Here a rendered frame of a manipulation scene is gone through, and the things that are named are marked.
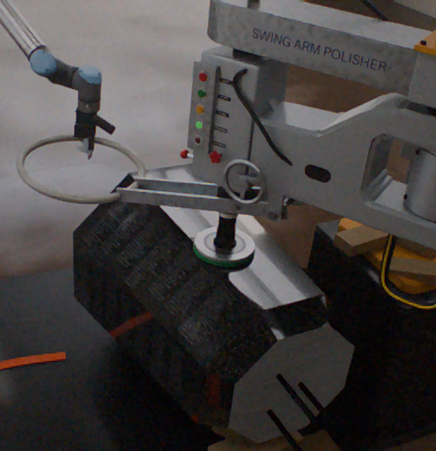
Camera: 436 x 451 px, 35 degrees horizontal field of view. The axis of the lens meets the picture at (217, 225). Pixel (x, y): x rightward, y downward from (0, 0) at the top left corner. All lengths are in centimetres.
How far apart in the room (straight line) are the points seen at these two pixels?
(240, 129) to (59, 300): 173
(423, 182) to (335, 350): 72
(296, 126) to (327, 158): 13
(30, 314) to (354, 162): 198
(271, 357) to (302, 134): 71
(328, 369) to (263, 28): 116
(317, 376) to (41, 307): 157
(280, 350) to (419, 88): 92
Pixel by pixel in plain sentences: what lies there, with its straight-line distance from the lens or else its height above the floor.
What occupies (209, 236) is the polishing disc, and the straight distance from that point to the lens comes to 246.
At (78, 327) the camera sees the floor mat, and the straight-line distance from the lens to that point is 337.
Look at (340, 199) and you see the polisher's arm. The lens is 203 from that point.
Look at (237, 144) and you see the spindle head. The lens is 211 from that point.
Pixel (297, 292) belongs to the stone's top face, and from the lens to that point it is 229.
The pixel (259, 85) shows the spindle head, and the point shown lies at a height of 151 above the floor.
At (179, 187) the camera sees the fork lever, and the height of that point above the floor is 99.
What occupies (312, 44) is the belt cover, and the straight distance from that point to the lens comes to 192.
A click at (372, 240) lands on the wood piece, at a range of 269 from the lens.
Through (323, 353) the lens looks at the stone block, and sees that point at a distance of 236.
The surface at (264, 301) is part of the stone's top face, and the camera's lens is 223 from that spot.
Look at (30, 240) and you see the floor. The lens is 402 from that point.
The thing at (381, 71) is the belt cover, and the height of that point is 164.
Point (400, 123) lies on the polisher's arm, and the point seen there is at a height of 152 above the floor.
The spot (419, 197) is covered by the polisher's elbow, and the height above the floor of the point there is 132.
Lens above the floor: 219
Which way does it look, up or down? 31 degrees down
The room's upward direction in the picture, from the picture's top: 6 degrees clockwise
